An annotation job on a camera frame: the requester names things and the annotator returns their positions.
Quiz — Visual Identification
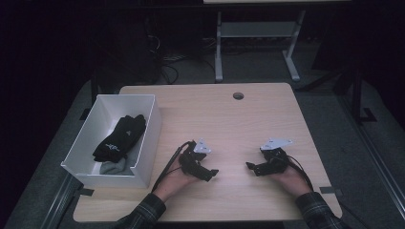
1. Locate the left hand-held gripper cable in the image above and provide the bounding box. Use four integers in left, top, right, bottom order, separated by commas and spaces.
152, 140, 195, 192

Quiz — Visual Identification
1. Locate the white plastic box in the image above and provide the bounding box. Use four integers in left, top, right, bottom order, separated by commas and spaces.
60, 94, 162, 189

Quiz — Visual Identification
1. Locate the person's left hand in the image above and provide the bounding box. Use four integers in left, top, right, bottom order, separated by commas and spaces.
152, 163, 199, 203

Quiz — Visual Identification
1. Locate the black metal stand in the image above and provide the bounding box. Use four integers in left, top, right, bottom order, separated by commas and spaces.
350, 66, 378, 124

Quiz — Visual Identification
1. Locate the black floor cable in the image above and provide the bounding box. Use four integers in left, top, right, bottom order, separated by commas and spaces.
159, 53, 180, 85

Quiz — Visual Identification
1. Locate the hand-held gripper cable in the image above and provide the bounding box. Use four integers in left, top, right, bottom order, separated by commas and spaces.
152, 140, 195, 192
280, 152, 314, 192

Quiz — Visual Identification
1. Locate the aluminium frame rail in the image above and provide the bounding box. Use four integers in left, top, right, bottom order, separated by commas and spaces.
41, 173, 79, 229
340, 94, 405, 219

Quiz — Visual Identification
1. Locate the grey metal-framed desk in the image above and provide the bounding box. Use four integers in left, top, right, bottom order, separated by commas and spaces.
202, 0, 352, 83

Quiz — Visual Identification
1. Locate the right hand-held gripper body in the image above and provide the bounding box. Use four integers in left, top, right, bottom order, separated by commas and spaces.
259, 137, 294, 176

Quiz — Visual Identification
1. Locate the right hand-held gripper cable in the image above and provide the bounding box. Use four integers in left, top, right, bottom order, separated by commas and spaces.
280, 152, 314, 192

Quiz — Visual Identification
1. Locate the person's right hand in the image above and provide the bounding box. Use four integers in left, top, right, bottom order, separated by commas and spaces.
269, 163, 313, 199

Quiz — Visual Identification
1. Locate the black tape strip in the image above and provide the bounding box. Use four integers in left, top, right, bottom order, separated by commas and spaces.
75, 187, 96, 198
319, 186, 343, 196

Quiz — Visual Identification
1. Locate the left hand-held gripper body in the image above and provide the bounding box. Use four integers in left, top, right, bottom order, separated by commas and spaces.
179, 137, 212, 180

